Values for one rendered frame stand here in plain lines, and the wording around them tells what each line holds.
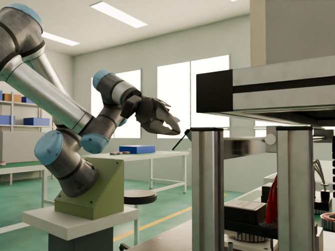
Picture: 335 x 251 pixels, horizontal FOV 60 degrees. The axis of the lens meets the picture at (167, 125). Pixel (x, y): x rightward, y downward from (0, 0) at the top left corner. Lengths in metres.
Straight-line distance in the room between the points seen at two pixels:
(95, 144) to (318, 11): 0.66
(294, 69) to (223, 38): 5.72
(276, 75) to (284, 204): 0.13
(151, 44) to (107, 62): 1.45
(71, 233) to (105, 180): 0.23
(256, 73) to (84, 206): 0.90
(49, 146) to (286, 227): 0.88
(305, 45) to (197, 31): 5.94
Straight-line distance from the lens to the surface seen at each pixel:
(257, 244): 0.79
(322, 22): 0.43
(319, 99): 0.30
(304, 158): 0.31
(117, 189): 1.16
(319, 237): 0.77
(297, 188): 0.32
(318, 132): 0.81
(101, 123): 0.91
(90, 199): 1.12
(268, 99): 0.30
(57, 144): 1.08
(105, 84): 0.91
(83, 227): 1.07
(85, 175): 1.15
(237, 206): 0.53
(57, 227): 1.09
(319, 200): 0.75
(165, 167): 6.42
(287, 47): 0.43
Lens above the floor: 1.04
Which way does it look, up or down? 2 degrees up
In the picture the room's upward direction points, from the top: straight up
